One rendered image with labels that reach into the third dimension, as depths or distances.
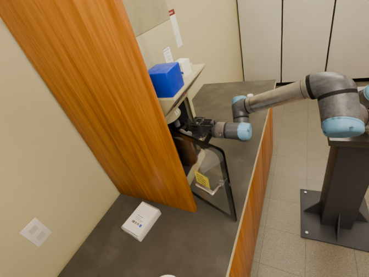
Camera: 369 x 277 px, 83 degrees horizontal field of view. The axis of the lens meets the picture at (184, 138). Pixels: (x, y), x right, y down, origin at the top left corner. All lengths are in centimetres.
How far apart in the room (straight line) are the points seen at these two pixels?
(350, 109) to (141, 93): 66
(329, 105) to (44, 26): 95
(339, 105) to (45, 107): 110
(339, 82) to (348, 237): 147
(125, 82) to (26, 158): 53
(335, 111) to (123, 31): 70
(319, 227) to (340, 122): 139
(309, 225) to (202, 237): 128
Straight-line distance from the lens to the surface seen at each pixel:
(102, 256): 115
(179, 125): 105
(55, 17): 79
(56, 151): 108
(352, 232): 216
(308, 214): 217
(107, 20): 65
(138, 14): 83
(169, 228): 106
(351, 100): 87
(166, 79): 72
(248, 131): 92
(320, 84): 89
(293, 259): 198
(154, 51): 86
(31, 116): 102
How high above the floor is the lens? 181
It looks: 35 degrees down
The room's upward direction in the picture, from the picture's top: 18 degrees counter-clockwise
